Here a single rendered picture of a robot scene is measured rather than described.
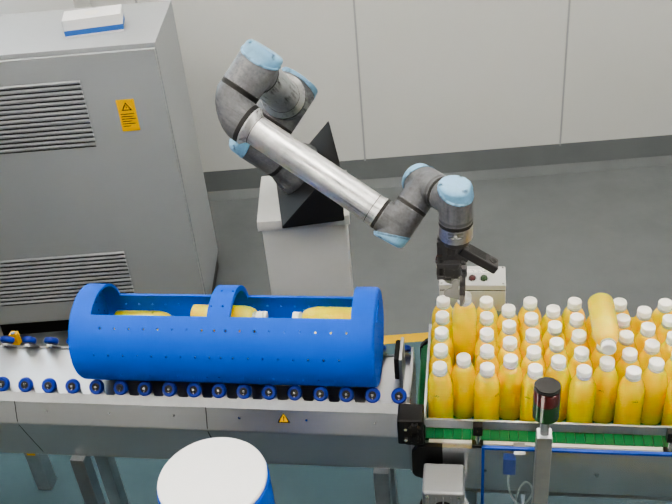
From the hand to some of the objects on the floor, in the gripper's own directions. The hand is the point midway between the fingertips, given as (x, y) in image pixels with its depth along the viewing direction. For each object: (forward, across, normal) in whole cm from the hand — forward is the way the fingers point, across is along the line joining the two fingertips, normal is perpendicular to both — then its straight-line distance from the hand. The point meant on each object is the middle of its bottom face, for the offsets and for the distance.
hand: (463, 297), depth 255 cm
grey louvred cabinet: (+121, -139, -234) cm, 297 cm away
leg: (+120, +13, -123) cm, 172 cm away
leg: (+120, +13, -24) cm, 123 cm away
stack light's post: (+119, +42, +20) cm, 128 cm away
